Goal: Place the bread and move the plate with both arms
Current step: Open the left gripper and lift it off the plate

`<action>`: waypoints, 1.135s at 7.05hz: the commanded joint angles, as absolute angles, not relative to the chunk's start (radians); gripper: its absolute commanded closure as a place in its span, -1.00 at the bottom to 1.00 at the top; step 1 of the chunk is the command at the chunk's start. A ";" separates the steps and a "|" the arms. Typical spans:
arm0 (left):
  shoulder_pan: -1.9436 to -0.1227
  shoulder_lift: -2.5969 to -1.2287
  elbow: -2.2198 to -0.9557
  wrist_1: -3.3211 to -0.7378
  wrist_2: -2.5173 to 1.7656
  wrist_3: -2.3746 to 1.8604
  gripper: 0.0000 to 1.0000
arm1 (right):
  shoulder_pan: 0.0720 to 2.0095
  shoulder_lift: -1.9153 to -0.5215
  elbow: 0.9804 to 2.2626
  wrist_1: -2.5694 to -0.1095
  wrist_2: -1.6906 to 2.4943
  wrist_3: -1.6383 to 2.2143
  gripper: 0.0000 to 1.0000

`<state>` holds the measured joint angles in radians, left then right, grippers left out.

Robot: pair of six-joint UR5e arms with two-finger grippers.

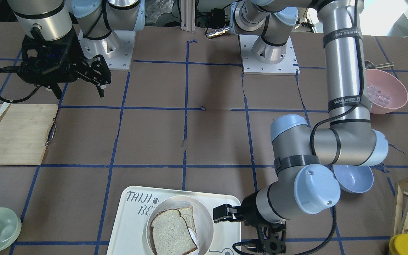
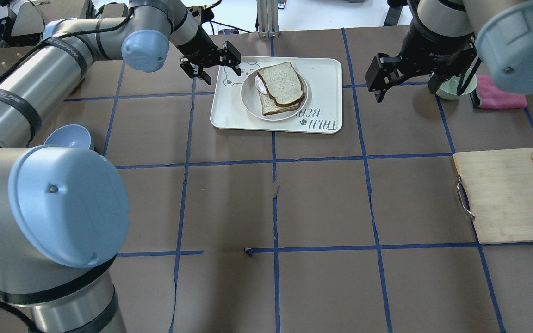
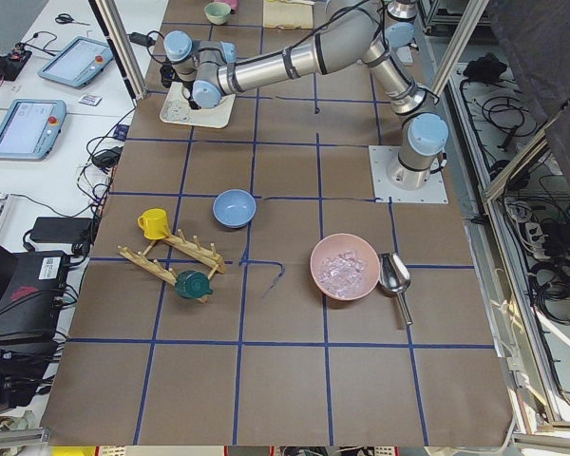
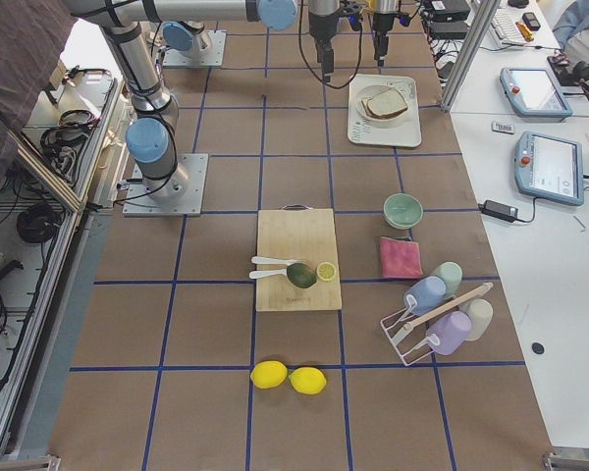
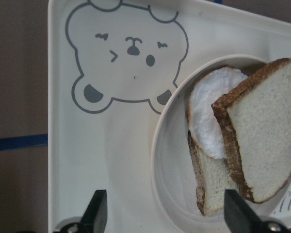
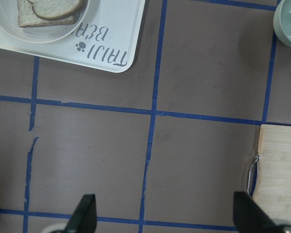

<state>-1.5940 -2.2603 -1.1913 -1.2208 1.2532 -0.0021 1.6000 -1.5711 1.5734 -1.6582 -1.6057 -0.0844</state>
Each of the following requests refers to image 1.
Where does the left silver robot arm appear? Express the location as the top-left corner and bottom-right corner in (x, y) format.
(213, 0), (389, 226)

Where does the fried egg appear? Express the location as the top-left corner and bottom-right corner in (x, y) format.
(188, 228), (200, 255)

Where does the bread slice on plate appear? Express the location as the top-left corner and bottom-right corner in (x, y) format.
(177, 206), (196, 232)

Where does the bread slice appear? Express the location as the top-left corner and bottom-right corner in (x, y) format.
(177, 206), (196, 232)
(150, 209), (197, 255)

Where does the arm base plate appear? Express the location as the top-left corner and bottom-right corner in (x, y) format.
(239, 34), (301, 75)
(78, 30), (136, 71)

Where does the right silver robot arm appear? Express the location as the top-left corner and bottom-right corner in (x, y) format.
(8, 0), (146, 99)

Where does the yellow mug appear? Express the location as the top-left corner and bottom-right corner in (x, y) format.
(389, 233), (408, 255)

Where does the pink bowl with ice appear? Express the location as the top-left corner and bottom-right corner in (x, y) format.
(365, 69), (408, 114)

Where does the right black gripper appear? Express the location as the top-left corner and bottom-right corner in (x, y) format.
(17, 30), (112, 100)

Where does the blue bowl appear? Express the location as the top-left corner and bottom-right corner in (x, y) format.
(331, 165), (374, 194)

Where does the cream bear tray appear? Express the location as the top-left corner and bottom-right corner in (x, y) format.
(107, 186), (241, 255)

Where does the aluminium frame post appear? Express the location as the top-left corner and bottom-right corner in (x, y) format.
(180, 0), (196, 33)

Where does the metal scoop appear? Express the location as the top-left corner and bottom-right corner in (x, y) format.
(364, 60), (395, 69)

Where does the wooden cutting board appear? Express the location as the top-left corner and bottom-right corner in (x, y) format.
(0, 104), (58, 166)

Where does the beige round plate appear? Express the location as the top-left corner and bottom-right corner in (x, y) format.
(143, 195), (213, 255)

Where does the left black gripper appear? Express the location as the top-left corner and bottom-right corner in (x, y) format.
(212, 193), (265, 227)

